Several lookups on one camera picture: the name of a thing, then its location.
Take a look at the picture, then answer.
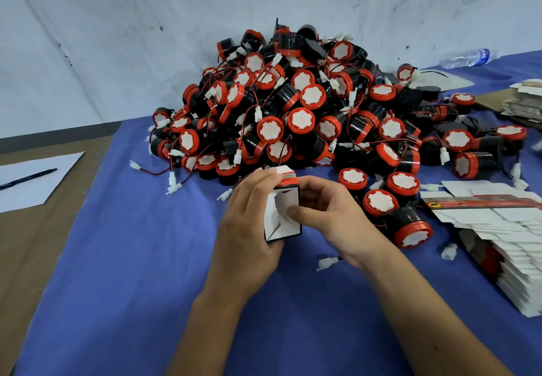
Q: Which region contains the person's right hand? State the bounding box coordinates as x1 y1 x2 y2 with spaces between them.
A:
287 175 397 271

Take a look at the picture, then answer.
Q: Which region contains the person's left hand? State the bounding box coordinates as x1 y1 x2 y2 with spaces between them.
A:
210 168 285 304

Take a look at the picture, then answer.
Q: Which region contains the small white cardboard box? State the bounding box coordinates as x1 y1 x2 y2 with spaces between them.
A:
264 165 302 243

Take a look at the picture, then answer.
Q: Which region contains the person's left forearm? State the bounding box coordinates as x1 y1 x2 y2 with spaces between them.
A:
165 287 255 376

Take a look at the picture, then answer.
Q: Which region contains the person's right forearm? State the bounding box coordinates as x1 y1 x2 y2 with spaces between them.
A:
360 240 514 376

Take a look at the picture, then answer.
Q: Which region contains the pile of red black buzzers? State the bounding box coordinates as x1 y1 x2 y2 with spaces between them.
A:
129 18 529 249

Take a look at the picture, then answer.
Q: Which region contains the blue tablecloth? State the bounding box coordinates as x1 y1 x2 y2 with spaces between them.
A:
13 50 542 376

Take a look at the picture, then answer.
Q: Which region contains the white plastic sheet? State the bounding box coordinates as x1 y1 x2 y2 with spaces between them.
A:
408 69 476 92

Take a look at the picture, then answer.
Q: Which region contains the stack of flat white cartons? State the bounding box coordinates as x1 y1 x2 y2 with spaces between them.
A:
420 180 542 318

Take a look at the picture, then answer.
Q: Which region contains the brown cardboard sheet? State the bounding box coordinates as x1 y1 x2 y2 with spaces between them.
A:
474 88 542 132

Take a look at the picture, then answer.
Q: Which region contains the white paper sheet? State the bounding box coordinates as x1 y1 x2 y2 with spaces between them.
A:
0 151 85 214

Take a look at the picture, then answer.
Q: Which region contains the clear plastic water bottle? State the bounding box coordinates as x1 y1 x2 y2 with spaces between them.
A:
440 49 501 70

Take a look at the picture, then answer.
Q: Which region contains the black pen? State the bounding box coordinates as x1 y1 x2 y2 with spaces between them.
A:
0 168 58 191

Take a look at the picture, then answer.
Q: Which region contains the stack of folded printed cartons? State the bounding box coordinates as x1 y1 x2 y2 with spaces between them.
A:
502 79 542 123

